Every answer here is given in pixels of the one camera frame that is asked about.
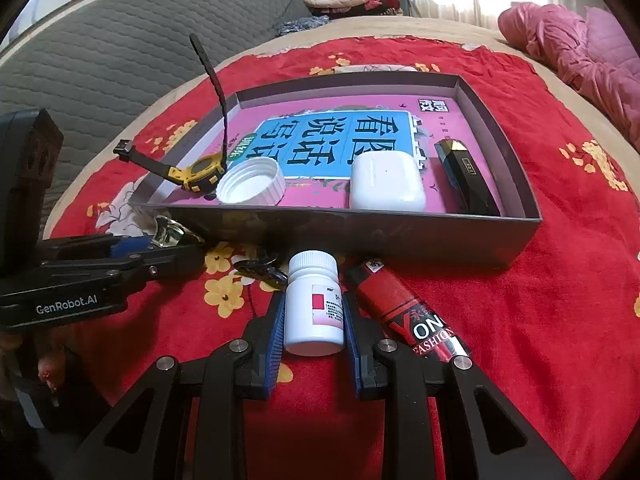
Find white ribbed bottle cap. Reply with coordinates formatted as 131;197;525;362
216;156;287;206

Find dark floral cloth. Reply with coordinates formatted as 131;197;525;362
276;14;331;37

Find white earbuds case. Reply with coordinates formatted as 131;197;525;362
349;152;427;212

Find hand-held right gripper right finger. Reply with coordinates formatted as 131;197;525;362
342;292;576;480

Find person's left hand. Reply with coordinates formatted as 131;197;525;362
0;332;68;400

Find red floral blanket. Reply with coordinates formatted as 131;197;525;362
42;35;640;480

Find pink and blue book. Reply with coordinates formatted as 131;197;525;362
220;94;506;211

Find black hair clip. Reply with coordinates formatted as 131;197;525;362
232;255;288;293

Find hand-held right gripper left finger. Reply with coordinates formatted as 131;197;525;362
65;290;287;480

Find red and black tube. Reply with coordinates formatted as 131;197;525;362
345;258;473;363

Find white pill bottle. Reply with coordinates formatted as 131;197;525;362
284;251;346;357

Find grey quilted sofa cover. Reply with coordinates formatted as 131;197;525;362
0;0;313;241

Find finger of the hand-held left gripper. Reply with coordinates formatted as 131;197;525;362
40;232;153;266
42;241;206;291

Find pink quilted jacket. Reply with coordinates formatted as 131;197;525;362
497;2;640;153

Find grey cardboard box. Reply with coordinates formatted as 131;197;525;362
129;71;543;271

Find black and yellow wristwatch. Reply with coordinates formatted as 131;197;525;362
114;34;236;193

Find beige bed sheet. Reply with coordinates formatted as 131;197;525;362
42;15;640;261

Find black and gold lipstick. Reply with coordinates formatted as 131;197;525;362
434;139;501;217

